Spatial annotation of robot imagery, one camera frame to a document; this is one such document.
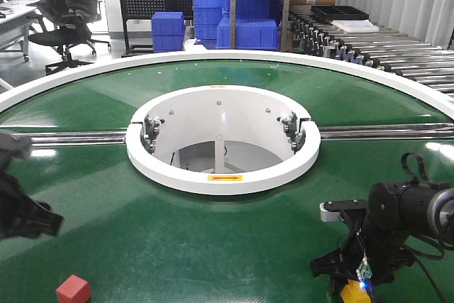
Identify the black office chair with jacket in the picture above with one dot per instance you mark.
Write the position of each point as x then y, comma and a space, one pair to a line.
71, 18

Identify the left metal rail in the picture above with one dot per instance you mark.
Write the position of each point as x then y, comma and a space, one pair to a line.
57, 139

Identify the blue crate low right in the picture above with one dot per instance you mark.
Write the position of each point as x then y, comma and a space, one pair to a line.
251, 34

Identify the white foam sheet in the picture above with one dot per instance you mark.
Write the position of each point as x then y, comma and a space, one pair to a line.
356, 26

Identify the small green circuit board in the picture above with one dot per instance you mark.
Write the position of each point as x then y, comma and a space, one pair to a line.
364, 271

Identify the blue crate stack left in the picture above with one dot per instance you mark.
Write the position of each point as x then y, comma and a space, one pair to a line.
168, 31

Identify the metal rail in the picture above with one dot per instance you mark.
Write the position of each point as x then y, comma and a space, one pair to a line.
407, 131
57, 139

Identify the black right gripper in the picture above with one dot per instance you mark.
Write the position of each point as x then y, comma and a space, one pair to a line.
384, 250

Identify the yellow arrow sticker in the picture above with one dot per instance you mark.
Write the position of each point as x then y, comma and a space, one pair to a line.
226, 178

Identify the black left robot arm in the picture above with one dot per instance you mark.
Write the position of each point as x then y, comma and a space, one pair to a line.
21, 215

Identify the blue crate stack middle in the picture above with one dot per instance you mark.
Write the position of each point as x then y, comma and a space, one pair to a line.
211, 22

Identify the red cube block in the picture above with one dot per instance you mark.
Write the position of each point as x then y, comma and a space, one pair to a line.
74, 290

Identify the roller conveyor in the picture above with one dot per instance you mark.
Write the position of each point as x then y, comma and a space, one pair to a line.
387, 50

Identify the blue crate stack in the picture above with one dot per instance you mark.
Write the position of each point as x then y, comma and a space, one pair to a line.
168, 31
211, 22

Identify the right metal rail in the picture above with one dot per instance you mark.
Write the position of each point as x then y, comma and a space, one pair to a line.
407, 131

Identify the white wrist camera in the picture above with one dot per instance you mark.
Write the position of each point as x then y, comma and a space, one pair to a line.
331, 211

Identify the black compartment tray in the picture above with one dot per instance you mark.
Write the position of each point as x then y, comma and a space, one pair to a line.
332, 12

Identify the yellow toy brick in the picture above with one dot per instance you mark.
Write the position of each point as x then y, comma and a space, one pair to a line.
355, 292

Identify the white inner ring housing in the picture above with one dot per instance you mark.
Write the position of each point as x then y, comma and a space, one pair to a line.
222, 140

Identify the white office desk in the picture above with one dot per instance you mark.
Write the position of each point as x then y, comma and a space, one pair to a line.
18, 20

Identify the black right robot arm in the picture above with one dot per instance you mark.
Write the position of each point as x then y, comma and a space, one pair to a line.
380, 225

